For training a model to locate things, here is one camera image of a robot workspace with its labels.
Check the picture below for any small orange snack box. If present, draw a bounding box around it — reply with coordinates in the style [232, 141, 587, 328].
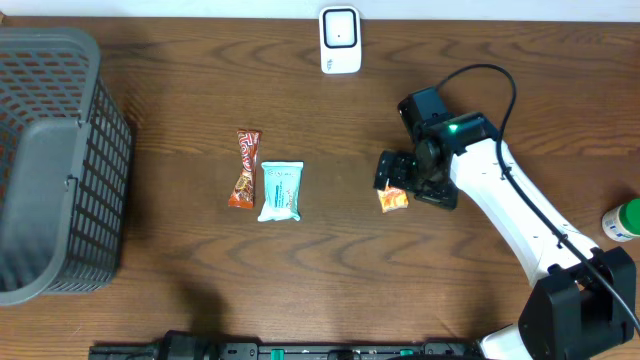
[377, 186, 409, 213]

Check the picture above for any teal toilet tissue pack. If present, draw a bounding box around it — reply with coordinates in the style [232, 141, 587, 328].
[258, 161, 304, 222]

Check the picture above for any red chocolate bar wrapper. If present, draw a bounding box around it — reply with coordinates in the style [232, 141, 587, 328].
[228, 129, 262, 209]

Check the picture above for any green lid jar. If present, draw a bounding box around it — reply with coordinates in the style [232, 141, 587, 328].
[601, 198, 640, 242]

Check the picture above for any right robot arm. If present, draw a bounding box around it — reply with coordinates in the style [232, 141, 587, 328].
[374, 88, 636, 359]

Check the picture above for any grey plastic mesh basket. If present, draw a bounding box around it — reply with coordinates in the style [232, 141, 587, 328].
[1, 28, 133, 306]

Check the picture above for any right black cable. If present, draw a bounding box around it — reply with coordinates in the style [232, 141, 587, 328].
[434, 63, 640, 336]

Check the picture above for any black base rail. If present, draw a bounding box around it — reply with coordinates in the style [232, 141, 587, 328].
[88, 329, 591, 360]

